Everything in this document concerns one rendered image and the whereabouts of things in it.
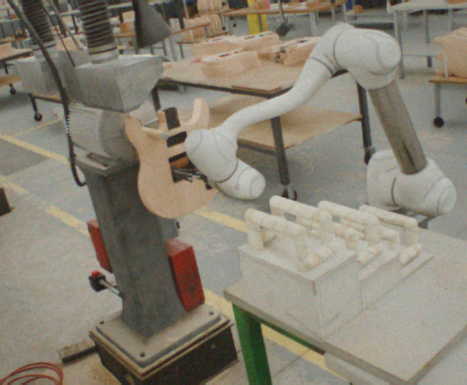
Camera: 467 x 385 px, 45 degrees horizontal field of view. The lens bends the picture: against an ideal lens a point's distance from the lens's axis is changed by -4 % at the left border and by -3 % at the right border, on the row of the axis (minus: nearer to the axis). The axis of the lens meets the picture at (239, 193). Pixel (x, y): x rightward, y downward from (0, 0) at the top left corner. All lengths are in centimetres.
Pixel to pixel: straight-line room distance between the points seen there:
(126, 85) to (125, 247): 85
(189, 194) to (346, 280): 95
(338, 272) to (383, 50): 76
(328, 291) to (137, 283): 134
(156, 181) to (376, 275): 94
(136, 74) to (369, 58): 72
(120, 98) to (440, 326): 113
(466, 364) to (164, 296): 160
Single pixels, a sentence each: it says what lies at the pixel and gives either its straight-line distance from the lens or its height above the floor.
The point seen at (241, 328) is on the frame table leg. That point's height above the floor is 81.
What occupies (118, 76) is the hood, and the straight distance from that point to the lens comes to 183.
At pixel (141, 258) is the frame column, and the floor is 66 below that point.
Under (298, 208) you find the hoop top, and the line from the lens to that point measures 138.
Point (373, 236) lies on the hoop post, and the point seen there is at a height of 108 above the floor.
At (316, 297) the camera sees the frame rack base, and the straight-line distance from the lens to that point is 132.
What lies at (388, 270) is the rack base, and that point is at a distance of 151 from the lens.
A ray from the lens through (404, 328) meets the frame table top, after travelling 142.
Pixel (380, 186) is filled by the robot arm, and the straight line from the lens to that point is 229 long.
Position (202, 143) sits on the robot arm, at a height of 128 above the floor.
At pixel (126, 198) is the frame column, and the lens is 241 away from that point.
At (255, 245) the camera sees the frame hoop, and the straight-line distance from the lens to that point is 143.
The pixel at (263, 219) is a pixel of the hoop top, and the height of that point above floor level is 121.
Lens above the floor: 179
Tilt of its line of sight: 23 degrees down
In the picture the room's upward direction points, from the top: 11 degrees counter-clockwise
